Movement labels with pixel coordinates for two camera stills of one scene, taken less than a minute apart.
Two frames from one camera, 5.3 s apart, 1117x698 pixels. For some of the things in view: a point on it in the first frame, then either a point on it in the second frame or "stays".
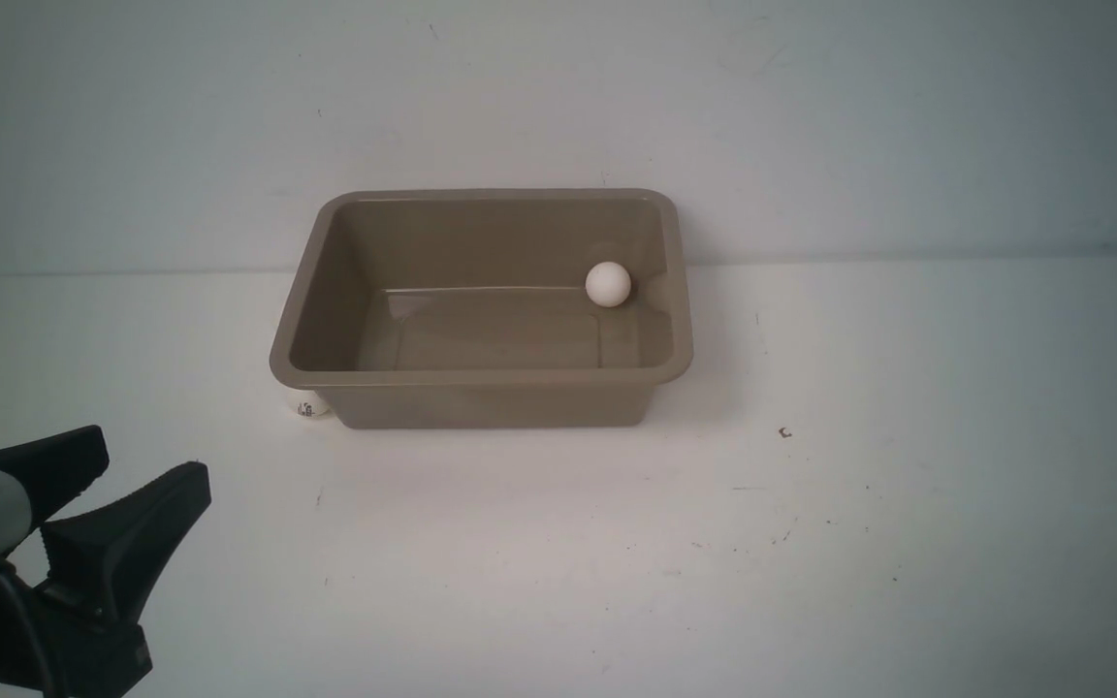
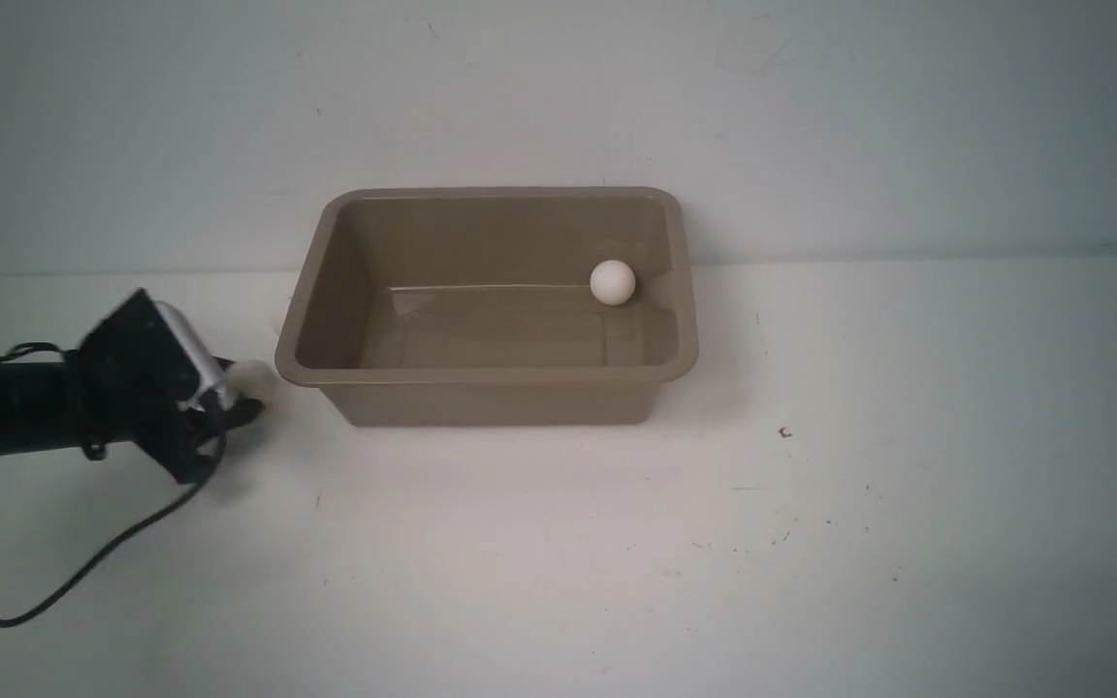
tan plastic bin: x=490 y=309 stays
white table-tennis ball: x=608 y=284 stays
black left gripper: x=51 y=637 to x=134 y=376
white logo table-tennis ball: x=305 y=404 to x=251 y=378
